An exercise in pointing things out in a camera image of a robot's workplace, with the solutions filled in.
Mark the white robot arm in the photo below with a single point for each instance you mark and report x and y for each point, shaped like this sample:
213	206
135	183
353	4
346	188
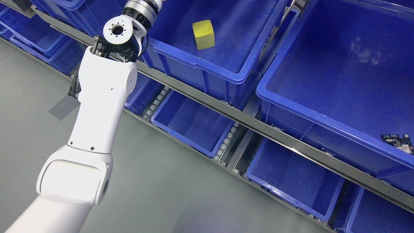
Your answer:
75	178

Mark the circuit board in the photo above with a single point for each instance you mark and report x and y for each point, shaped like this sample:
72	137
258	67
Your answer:
403	143

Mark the blue plastic bin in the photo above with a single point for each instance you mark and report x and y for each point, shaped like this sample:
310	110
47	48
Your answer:
144	93
241	28
342	78
295	179
88	16
192	123
36	37
370	213

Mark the yellow foam block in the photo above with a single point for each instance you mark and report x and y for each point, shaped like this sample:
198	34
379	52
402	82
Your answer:
203	34

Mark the steel shelf rack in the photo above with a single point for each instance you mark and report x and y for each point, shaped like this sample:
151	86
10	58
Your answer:
245	126

